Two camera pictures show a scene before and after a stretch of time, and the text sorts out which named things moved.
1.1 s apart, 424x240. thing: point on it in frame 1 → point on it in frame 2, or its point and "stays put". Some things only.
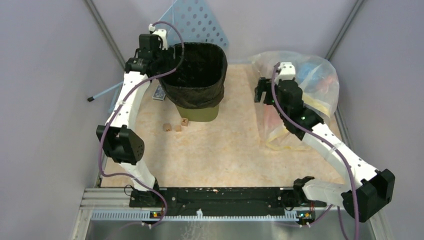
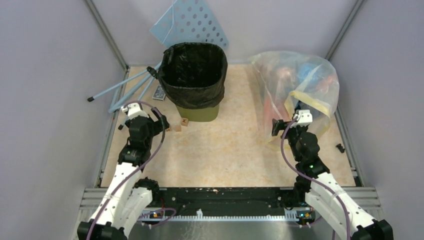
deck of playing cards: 159,94 stays put
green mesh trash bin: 201,114 stays put
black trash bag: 200,81 stays put
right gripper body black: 265,85 → 293,133
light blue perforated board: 195,20 stays put
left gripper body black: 164,64 → 157,126
